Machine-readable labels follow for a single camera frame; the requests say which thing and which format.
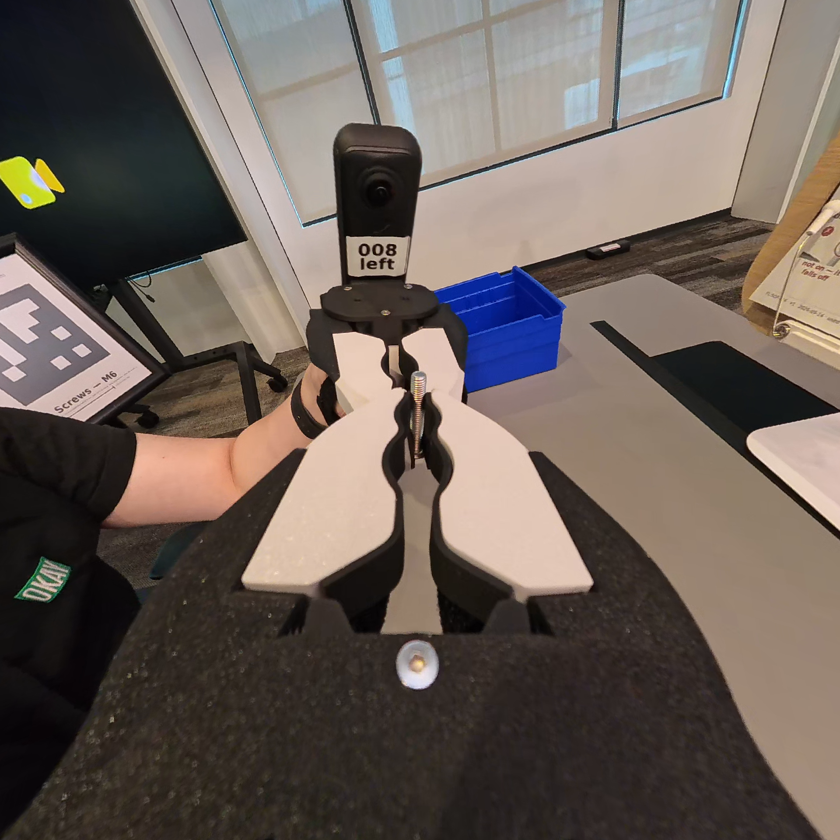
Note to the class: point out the large paned window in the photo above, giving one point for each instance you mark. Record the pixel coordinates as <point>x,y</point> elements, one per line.
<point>492,79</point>

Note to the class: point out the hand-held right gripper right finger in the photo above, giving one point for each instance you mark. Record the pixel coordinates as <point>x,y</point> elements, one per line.
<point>512,512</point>

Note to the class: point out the teal office chair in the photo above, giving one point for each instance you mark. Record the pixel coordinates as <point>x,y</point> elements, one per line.
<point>184,551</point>

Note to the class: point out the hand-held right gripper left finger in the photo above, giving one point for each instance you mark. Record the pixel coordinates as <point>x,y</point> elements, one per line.
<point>328,512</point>

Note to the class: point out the framed marker sign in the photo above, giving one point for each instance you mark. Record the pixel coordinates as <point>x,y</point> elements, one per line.
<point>59,341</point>

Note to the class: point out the person's left hand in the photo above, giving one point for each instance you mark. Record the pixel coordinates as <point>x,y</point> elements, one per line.
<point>315,382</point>

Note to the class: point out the person's left forearm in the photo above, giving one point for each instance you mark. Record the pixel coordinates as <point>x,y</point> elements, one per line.
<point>197,479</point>

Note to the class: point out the person's black shirt torso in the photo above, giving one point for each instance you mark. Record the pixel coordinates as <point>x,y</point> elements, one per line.
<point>46,525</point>

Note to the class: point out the blue plastic bin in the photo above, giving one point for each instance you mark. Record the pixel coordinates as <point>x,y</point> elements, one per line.
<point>505,328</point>

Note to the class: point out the large black monitor screen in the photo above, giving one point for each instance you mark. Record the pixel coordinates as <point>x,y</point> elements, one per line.
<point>118,98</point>

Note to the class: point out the steel bolt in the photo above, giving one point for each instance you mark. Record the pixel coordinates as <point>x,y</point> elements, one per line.
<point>418,420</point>

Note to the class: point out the black floor device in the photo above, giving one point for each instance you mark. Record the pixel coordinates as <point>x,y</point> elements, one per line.
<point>609,250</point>

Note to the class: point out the printed instruction sheet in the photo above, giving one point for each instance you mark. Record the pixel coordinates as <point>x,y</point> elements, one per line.
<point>814,289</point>

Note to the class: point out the black monitor stand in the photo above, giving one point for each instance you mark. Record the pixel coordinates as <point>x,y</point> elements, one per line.
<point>223,367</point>

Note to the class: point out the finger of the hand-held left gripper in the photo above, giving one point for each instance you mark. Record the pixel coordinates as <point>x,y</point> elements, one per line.
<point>443,364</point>
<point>361,374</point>

